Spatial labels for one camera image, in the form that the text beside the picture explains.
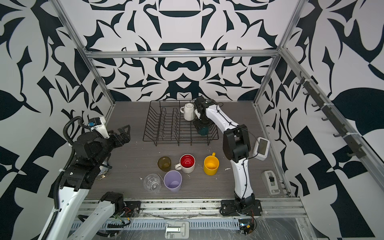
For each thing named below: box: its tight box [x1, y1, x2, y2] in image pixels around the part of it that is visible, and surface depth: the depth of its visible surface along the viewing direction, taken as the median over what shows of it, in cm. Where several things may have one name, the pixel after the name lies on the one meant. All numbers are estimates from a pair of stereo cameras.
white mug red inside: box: [174, 153, 196, 174], surface depth 85 cm
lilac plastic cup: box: [163, 170, 183, 193], surface depth 75 cm
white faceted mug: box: [180, 102, 196, 121], surface depth 104 cm
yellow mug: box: [203, 152, 220, 176], surface depth 85 cm
